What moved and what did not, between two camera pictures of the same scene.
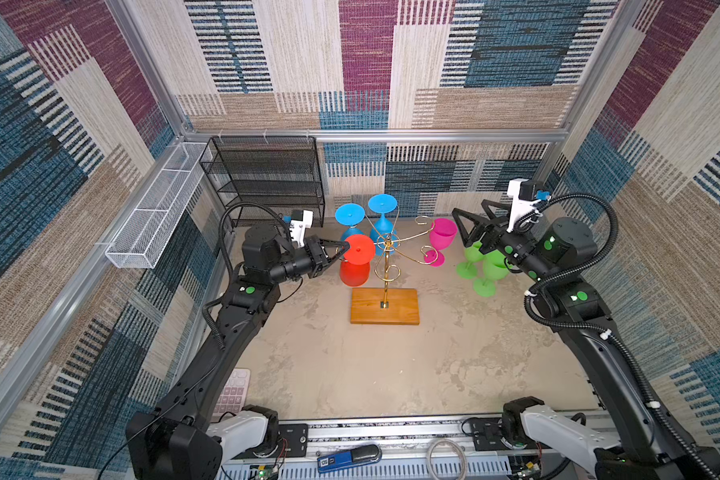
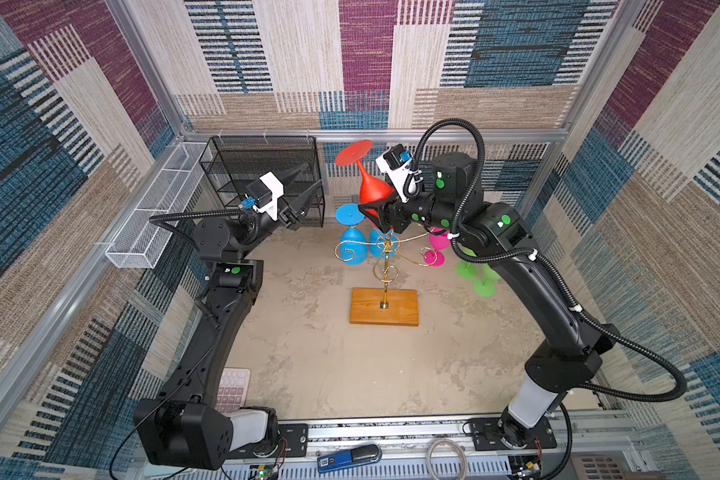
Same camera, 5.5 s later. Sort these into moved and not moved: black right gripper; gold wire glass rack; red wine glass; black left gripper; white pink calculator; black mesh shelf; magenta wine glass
Moved: black right gripper; black left gripper; red wine glass
Not moved: gold wire glass rack; black mesh shelf; magenta wine glass; white pink calculator
